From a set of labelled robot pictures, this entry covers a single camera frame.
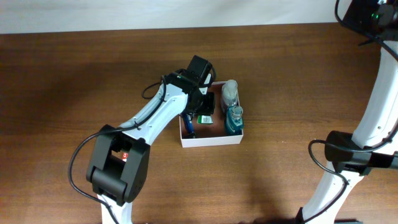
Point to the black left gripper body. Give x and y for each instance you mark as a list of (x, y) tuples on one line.
[(206, 103)]

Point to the green white packet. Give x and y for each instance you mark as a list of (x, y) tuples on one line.
[(204, 119)]

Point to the purple liquid bottle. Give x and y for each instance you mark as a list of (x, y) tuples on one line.
[(229, 95)]

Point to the teal Listerine mouthwash bottle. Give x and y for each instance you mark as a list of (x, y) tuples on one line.
[(233, 123)]

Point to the green Colgate toothpaste tube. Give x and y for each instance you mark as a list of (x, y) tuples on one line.
[(125, 156)]

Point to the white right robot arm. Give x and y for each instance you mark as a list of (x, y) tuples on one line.
[(373, 144)]

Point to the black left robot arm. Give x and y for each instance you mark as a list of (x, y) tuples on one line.
[(118, 166)]

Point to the white square cardboard box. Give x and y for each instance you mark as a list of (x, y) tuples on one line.
[(209, 134)]

